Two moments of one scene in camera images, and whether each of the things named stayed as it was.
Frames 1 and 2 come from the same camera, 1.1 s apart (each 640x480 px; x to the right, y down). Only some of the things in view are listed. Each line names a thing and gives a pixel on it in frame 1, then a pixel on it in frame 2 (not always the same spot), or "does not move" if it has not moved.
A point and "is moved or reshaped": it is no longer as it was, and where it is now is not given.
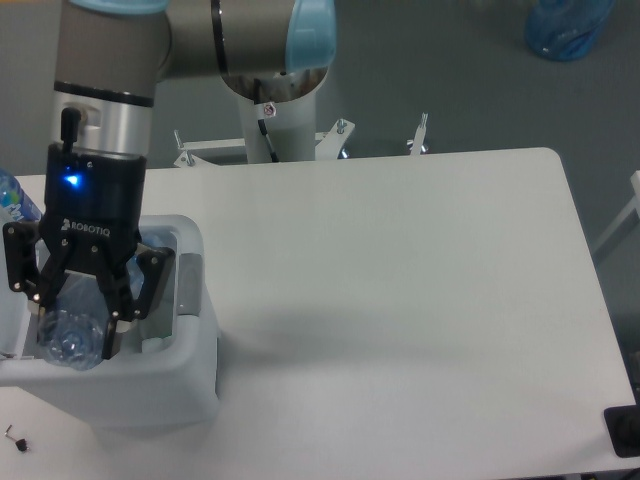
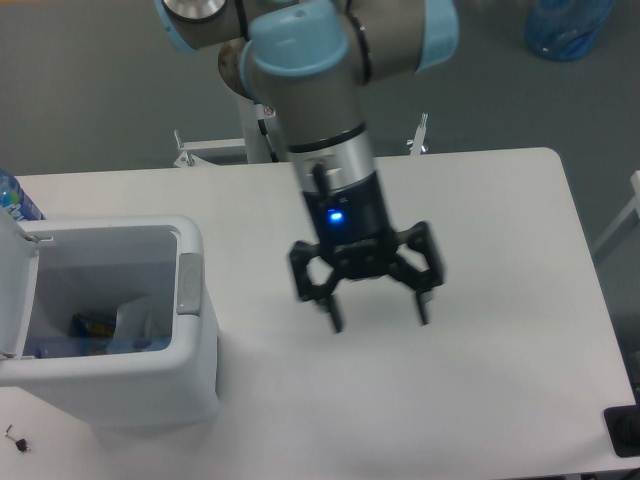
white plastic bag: (155, 344) is moved or reshaped
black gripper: (94, 201) → (353, 228)
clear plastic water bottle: (70, 331) → (65, 346)
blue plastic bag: (563, 30) does not move
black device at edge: (623, 426) does not move
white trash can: (164, 369) does not move
